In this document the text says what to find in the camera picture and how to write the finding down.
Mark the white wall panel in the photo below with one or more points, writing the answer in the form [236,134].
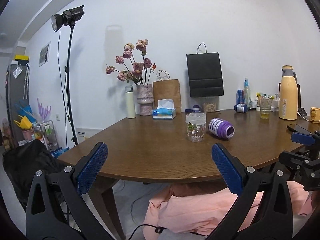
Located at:
[87,132]

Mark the pink marbled vase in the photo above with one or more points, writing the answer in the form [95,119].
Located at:
[145,100]

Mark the blue drink can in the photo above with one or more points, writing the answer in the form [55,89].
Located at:
[240,97]

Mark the blue lid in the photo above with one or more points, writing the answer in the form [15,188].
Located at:
[188,110]

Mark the wall poster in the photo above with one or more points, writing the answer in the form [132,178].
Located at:
[45,53]

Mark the yellow box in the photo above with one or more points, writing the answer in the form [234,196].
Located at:
[22,57]

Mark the grey refrigerator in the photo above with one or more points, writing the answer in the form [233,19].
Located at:
[15,90]

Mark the yellow thermos jug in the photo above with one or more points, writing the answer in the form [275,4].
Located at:
[288,97]

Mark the blue supplement jar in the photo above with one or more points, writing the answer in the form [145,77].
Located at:
[240,108]

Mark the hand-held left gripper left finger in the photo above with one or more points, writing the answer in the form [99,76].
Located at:
[92,170]

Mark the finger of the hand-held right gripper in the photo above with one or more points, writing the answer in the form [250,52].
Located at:
[301,138]
[291,159]

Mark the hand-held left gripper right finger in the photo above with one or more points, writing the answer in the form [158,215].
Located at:
[226,170]

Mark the small purple lid jar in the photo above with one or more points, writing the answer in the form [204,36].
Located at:
[196,108]

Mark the glass with yellow liquid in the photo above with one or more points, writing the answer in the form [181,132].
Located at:
[265,110]

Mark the white thermos bottle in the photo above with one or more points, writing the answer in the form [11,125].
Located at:
[130,103]

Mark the black paper bag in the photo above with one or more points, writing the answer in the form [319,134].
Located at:
[205,75]

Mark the black charger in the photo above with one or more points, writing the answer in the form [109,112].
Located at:
[302,111]

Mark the yellow and blue toys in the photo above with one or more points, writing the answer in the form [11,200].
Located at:
[23,120]

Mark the black smartphone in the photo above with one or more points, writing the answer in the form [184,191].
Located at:
[298,128]

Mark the clear glass bottle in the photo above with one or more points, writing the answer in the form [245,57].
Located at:
[247,95]

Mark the clear floral print cup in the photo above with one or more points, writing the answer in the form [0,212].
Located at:
[195,127]

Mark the purple bottle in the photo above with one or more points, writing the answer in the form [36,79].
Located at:
[220,128]

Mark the brown paper bag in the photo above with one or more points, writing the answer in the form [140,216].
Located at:
[168,91]

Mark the person's pink clothing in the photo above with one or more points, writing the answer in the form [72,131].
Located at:
[195,212]

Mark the clear oat container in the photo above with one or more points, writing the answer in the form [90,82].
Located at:
[210,106]

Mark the blue tissue box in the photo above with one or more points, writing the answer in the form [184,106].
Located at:
[163,113]

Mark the dried pink roses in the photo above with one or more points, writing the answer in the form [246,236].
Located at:
[137,66]

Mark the studio light on stand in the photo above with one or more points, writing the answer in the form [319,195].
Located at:
[70,15]

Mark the yellow mug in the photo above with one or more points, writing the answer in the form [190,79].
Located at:
[315,114]

